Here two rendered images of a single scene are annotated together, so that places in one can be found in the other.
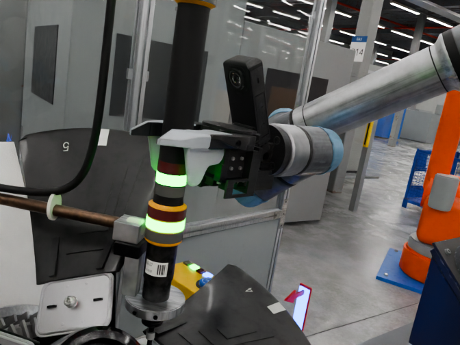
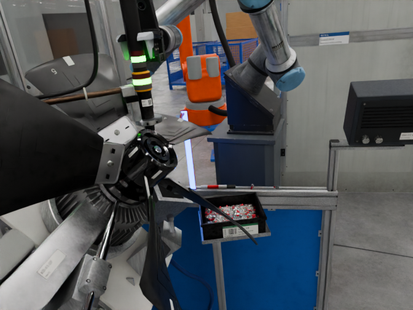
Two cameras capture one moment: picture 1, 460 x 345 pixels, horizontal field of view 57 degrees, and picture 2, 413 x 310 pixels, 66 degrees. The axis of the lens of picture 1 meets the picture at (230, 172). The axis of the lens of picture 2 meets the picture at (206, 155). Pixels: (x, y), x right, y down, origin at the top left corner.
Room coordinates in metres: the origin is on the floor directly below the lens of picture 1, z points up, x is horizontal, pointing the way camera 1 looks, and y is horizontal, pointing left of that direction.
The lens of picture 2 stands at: (-0.29, 0.33, 1.49)
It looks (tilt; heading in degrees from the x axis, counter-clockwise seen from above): 23 degrees down; 330
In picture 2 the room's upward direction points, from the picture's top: 5 degrees counter-clockwise
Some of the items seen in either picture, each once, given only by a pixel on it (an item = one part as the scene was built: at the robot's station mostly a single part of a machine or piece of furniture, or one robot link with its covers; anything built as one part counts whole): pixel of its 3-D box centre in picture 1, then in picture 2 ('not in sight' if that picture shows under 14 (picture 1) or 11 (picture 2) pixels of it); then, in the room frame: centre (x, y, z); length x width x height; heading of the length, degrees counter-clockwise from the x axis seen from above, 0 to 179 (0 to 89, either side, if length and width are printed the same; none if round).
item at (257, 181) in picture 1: (239, 155); (151, 45); (0.54, -0.01, 1.44); 0.12 x 0.08 x 0.09; 138
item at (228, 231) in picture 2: not in sight; (230, 215); (0.49, -0.19, 0.85); 0.22 x 0.17 x 0.07; 62
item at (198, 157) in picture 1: (194, 159); (148, 45); (0.44, 0.04, 1.44); 0.09 x 0.03 x 0.06; 148
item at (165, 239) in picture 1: (163, 231); (142, 85); (0.46, 0.06, 1.35); 0.04 x 0.04 x 0.01
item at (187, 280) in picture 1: (192, 296); not in sight; (0.92, 0.04, 1.02); 0.16 x 0.10 x 0.11; 48
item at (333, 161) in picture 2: not in sight; (332, 165); (0.37, -0.57, 0.96); 0.03 x 0.03 x 0.20; 48
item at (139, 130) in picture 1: (161, 147); (125, 47); (0.48, 0.08, 1.44); 0.09 x 0.03 x 0.06; 128
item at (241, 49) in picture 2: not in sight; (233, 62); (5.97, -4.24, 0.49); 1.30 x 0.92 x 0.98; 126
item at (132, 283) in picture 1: (151, 265); (142, 104); (0.46, 0.07, 1.31); 0.09 x 0.07 x 0.10; 83
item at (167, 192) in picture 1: (170, 188); (139, 64); (0.46, 0.06, 1.40); 0.03 x 0.03 x 0.01
